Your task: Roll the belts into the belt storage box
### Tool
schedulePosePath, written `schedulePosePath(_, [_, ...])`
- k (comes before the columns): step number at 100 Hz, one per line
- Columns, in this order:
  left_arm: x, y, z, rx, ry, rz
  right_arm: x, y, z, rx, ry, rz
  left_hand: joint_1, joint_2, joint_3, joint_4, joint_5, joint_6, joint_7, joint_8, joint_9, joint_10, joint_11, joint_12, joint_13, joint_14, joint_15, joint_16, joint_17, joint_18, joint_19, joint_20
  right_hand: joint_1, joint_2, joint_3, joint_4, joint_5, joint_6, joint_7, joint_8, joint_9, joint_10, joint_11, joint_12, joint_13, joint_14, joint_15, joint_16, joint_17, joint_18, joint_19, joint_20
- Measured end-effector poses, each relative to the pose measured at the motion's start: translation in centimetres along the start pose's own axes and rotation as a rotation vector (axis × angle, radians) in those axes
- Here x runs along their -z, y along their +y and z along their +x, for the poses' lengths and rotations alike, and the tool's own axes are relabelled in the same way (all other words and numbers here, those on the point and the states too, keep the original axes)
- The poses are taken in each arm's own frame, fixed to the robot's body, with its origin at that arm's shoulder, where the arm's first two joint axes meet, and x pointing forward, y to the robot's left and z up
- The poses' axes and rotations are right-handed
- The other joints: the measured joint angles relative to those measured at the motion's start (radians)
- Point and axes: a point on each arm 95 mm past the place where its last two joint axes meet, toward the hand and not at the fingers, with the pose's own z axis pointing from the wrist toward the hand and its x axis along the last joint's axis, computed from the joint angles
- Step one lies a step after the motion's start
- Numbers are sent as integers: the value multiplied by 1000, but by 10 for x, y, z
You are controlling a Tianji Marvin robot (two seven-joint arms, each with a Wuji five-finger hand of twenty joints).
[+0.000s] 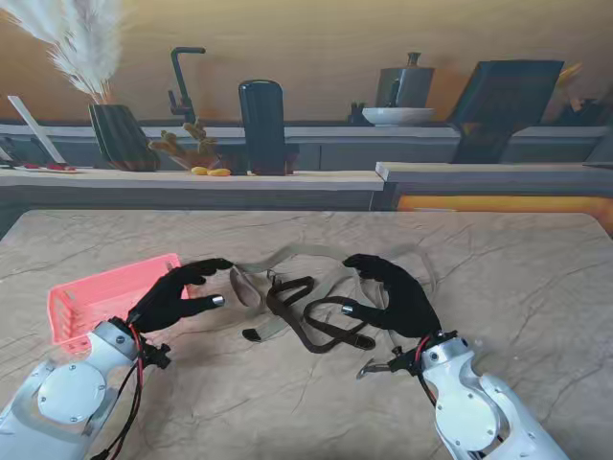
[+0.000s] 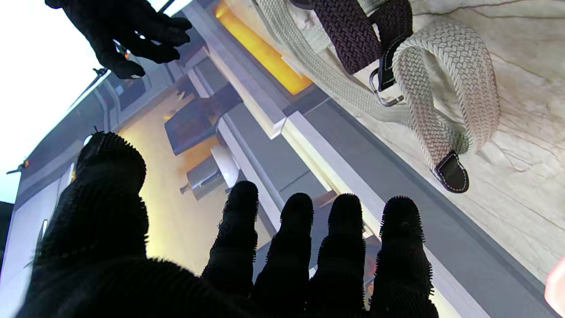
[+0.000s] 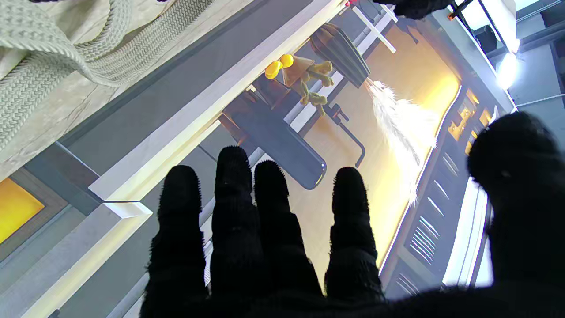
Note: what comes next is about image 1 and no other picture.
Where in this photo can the dark brown woven belt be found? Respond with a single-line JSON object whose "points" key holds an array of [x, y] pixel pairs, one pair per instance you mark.
{"points": [[364, 341]]}

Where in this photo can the pink plastic storage basket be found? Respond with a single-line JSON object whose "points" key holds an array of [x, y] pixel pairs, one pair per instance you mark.
{"points": [[96, 292]]}

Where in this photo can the yellow kitchen utensils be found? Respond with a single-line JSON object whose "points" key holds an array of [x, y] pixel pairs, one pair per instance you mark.
{"points": [[570, 74]]}

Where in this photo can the dark ribbed vase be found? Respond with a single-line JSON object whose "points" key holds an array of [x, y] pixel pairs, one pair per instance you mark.
{"points": [[120, 139]]}

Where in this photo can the grey lidded pot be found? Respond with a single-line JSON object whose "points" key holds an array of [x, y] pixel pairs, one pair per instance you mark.
{"points": [[412, 86]]}

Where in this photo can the white pampas grass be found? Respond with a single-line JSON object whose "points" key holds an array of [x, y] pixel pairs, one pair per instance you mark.
{"points": [[91, 52]]}

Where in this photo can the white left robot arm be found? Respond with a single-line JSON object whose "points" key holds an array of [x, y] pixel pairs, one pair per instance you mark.
{"points": [[72, 393]]}

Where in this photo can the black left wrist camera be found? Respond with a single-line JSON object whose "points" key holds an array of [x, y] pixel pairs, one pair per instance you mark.
{"points": [[155, 357]]}

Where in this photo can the black kitchen faucet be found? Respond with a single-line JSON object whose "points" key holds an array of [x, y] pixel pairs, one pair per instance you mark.
{"points": [[181, 81]]}

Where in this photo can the black tall cylinder appliance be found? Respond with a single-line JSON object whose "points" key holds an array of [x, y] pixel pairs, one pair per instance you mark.
{"points": [[262, 120]]}

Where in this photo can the grey kitchen counter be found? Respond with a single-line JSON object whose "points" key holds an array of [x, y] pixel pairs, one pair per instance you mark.
{"points": [[359, 148]]}

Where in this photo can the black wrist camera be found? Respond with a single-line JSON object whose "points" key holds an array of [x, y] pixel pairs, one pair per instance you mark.
{"points": [[402, 361], [155, 357]]}

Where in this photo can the small black countertop item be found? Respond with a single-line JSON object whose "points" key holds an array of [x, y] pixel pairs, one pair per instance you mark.
{"points": [[356, 115]]}

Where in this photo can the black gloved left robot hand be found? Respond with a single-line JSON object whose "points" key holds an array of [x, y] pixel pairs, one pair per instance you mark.
{"points": [[167, 302]]}

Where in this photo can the white plate with red food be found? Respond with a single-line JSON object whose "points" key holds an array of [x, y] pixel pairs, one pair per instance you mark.
{"points": [[48, 167]]}

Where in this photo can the black utensil holder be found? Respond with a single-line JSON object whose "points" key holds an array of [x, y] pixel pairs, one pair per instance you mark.
{"points": [[582, 112]]}

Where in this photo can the orange fruit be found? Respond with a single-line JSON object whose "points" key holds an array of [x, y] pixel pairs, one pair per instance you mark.
{"points": [[198, 170], [219, 172]]}

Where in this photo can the green cactus plant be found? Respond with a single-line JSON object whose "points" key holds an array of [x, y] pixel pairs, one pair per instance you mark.
{"points": [[196, 136]]}

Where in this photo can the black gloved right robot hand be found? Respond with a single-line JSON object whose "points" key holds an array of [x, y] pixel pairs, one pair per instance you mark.
{"points": [[407, 306]]}

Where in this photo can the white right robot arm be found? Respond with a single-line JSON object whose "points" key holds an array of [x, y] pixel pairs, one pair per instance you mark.
{"points": [[460, 397]]}

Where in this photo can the black angled slab stand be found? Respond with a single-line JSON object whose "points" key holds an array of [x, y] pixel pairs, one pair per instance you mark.
{"points": [[503, 105]]}

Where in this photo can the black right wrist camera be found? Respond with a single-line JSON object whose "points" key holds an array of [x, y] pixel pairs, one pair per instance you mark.
{"points": [[402, 361]]}

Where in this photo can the light wooden counter shelf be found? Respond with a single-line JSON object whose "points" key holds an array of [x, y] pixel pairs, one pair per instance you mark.
{"points": [[143, 181]]}

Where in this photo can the white ceramic bowl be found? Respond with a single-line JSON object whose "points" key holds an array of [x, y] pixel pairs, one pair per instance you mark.
{"points": [[397, 116]]}

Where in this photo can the pale stone counter slab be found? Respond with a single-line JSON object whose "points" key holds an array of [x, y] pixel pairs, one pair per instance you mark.
{"points": [[479, 171]]}

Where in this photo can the wooden bowl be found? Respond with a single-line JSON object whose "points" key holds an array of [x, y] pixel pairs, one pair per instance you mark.
{"points": [[191, 161]]}

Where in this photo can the white leaning board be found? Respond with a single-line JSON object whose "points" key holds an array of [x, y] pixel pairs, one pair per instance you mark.
{"points": [[33, 127]]}

